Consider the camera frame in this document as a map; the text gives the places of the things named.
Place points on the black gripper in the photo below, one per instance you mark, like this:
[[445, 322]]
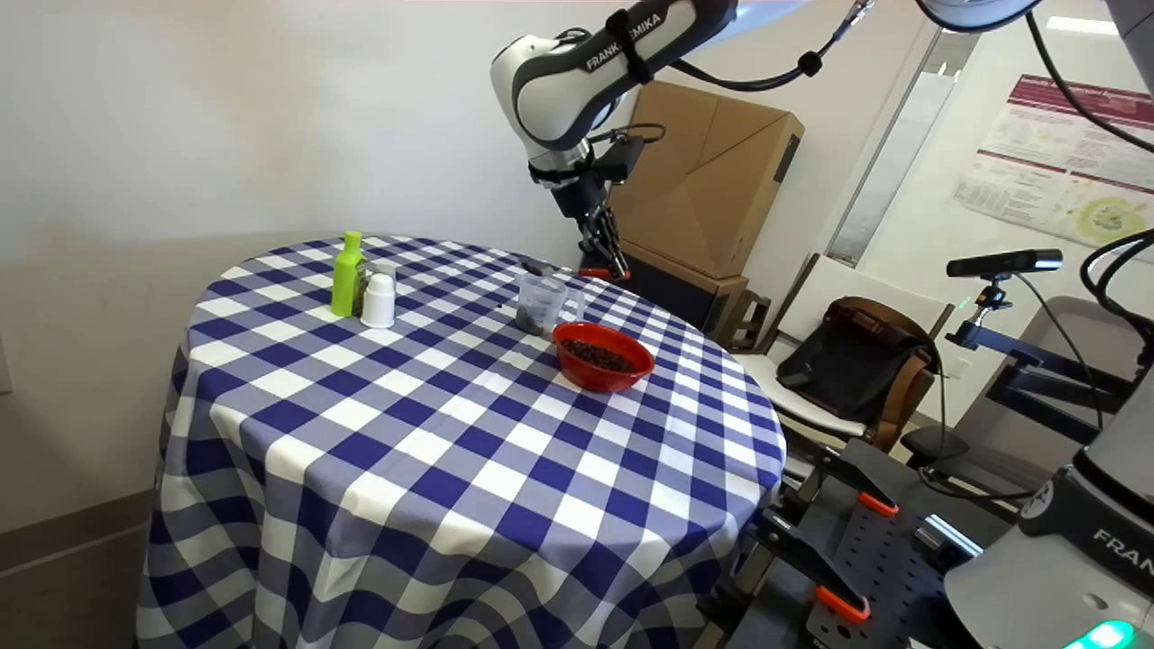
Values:
[[594, 198]]

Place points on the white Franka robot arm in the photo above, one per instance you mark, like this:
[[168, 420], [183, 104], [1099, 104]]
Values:
[[564, 84]]

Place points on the clear plastic cup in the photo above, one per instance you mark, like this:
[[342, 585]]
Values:
[[544, 299]]

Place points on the dark beans in bowl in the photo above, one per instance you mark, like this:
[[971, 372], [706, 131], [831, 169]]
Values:
[[602, 354]]

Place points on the dark beans in cup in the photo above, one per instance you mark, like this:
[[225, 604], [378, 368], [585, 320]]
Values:
[[531, 322]]

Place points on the red bowl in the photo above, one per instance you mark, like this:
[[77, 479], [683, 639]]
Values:
[[602, 381]]

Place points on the black box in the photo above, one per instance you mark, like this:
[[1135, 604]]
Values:
[[671, 288]]

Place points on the large cardboard box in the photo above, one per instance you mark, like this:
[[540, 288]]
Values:
[[710, 180]]

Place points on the dark wooden stool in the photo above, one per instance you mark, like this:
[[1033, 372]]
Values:
[[752, 320]]

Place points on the white chair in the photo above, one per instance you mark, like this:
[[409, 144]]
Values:
[[831, 283]]

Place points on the grey shaker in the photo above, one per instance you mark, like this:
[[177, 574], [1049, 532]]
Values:
[[386, 269]]

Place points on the white bottle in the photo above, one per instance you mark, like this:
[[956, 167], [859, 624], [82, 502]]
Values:
[[379, 306]]

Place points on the green bottle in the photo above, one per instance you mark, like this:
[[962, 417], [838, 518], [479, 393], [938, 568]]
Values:
[[347, 283]]

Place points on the brown bag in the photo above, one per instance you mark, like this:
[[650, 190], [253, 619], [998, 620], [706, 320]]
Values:
[[859, 354]]

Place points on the blue white checkered tablecloth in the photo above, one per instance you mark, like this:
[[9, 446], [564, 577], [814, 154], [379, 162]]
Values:
[[420, 479]]

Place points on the black perforated mounting table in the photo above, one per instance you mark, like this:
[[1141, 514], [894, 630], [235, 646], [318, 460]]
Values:
[[888, 564]]

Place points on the grey metal wall rail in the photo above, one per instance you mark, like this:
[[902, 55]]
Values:
[[895, 157]]

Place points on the black camera stand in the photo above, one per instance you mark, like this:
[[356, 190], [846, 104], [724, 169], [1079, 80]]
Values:
[[989, 340]]

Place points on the black stereo camera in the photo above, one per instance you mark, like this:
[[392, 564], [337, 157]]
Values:
[[1003, 262]]

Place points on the wall poster with maroon header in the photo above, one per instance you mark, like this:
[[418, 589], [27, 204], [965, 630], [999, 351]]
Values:
[[1069, 157]]

